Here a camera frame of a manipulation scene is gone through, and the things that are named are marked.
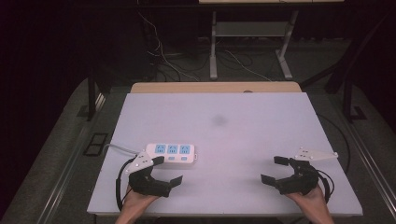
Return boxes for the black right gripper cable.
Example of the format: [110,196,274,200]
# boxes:
[315,168,336,204]

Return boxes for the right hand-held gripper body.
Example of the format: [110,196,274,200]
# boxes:
[275,147,340,196]

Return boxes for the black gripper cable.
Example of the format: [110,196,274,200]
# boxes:
[115,157,136,212]
[315,168,336,204]

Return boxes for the black rectangular floor frame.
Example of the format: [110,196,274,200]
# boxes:
[82,133,109,157]

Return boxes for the white metal desk frame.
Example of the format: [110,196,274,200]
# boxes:
[208,9,300,81]

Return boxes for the person's right hand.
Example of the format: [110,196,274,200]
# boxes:
[286,185,329,217]

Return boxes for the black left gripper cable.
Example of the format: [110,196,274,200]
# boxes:
[115,157,136,212]

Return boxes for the thin black floor cable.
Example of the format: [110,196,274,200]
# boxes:
[317,113,352,175]

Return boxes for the short white floor cable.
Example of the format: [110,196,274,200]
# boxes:
[223,49,274,82]

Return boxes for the white power strip blue sockets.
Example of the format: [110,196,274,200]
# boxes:
[145,142,199,164]

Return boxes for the long white floor cable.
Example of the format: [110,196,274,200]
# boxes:
[136,11,201,82]

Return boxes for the aluminium floor rail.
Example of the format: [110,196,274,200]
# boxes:
[340,119,396,216]
[36,92,106,224]

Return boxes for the white power strip cable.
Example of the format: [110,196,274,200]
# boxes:
[103,143,142,156]

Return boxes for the person's left hand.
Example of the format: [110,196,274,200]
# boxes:
[119,185,159,219]

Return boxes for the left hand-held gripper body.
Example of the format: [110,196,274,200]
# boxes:
[125,150,172,198]

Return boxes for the black metal stand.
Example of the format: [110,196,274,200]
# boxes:
[86,66,108,122]
[341,74,369,123]

